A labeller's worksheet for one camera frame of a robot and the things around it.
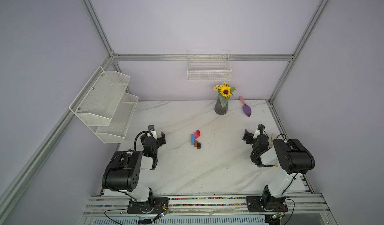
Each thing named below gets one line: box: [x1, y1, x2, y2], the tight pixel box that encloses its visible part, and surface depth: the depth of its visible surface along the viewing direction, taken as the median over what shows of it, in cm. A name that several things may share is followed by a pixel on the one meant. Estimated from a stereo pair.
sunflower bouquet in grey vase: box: [214, 82, 237, 115], surface depth 95 cm
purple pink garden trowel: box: [239, 95, 252, 117], surface depth 117 cm
